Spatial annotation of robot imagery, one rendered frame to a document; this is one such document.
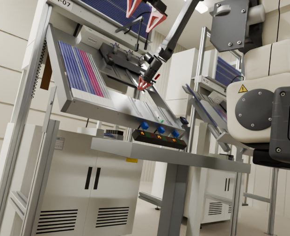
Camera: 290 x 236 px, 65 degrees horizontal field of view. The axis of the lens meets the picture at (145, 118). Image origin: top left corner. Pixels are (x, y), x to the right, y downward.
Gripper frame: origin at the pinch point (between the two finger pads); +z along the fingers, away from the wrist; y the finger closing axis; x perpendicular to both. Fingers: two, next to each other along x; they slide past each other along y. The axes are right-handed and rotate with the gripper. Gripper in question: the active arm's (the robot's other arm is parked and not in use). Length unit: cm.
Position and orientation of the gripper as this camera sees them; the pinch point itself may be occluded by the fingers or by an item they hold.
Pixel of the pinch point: (139, 89)
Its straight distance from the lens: 134.2
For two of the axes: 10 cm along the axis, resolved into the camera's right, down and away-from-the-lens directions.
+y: -7.2, -2.2, -6.6
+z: -5.5, 7.6, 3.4
